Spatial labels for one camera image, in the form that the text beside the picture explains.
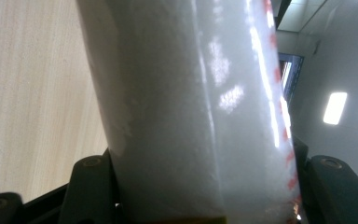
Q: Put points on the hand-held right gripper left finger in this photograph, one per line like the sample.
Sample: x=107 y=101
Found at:
x=112 y=186

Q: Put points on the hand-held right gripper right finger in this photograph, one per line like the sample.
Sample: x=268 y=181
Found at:
x=303 y=186

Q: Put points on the white and red sugar bag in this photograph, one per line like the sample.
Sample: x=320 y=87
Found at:
x=174 y=109

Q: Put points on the rectangular ceiling light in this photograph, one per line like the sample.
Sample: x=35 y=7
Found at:
x=335 y=108

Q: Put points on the dark framed window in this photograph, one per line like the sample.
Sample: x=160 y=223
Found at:
x=293 y=77

